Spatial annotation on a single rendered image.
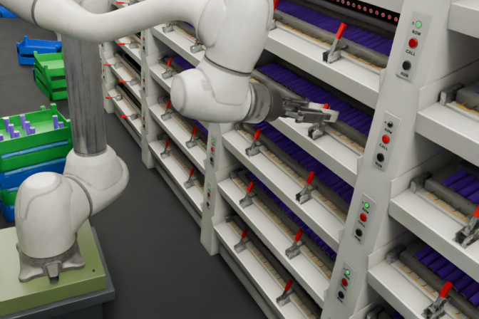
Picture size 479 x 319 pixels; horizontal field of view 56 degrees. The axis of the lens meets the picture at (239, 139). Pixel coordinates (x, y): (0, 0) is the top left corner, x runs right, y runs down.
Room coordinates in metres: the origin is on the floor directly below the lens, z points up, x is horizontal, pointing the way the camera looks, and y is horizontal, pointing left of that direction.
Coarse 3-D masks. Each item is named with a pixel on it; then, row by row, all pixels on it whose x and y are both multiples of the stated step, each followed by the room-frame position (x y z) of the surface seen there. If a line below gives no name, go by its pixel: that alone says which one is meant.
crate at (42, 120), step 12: (0, 120) 1.63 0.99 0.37; (12, 120) 1.66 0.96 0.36; (36, 120) 1.72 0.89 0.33; (48, 120) 1.75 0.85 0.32; (60, 120) 1.73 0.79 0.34; (0, 132) 1.60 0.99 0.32; (24, 132) 1.63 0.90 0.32; (36, 132) 1.64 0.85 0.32; (48, 132) 1.57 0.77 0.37; (60, 132) 1.60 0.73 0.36; (0, 144) 1.45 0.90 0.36; (12, 144) 1.48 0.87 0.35; (24, 144) 1.51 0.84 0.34; (36, 144) 1.54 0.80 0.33
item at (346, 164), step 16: (256, 64) 1.43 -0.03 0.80; (256, 80) 1.34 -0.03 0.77; (288, 128) 1.09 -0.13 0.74; (304, 128) 1.06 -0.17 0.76; (304, 144) 1.03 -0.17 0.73; (320, 144) 0.99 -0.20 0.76; (336, 144) 0.99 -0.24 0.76; (352, 144) 0.98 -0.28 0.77; (320, 160) 0.98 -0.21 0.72; (336, 160) 0.92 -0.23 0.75; (352, 160) 0.92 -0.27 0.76; (352, 176) 0.88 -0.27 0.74
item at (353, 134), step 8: (256, 72) 1.35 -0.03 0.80; (264, 80) 1.30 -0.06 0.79; (272, 80) 1.29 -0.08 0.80; (272, 88) 1.27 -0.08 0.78; (280, 88) 1.24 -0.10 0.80; (296, 96) 1.18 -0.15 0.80; (336, 120) 1.05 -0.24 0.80; (336, 128) 1.04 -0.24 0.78; (344, 128) 1.01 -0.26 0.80; (352, 128) 1.01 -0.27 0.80; (352, 136) 0.99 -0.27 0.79; (360, 136) 0.97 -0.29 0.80; (360, 144) 0.97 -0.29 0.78
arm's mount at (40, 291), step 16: (0, 240) 1.07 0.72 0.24; (16, 240) 1.08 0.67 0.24; (80, 240) 1.11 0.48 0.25; (0, 256) 1.00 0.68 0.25; (16, 256) 1.01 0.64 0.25; (96, 256) 1.04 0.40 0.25; (0, 272) 0.94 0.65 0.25; (16, 272) 0.94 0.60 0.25; (64, 272) 0.96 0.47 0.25; (80, 272) 0.97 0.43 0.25; (96, 272) 0.97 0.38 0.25; (0, 288) 0.88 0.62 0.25; (16, 288) 0.88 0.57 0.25; (32, 288) 0.89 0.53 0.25; (48, 288) 0.89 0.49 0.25; (64, 288) 0.91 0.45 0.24; (80, 288) 0.93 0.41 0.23; (96, 288) 0.95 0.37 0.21; (0, 304) 0.83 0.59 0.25; (16, 304) 0.85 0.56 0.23; (32, 304) 0.87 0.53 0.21
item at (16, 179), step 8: (40, 168) 1.54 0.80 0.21; (48, 168) 1.56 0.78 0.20; (56, 168) 1.58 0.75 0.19; (0, 176) 1.44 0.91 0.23; (8, 176) 1.46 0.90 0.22; (16, 176) 1.48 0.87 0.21; (24, 176) 1.50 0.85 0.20; (0, 184) 1.44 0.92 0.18; (8, 184) 1.45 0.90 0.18; (16, 184) 1.47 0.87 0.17
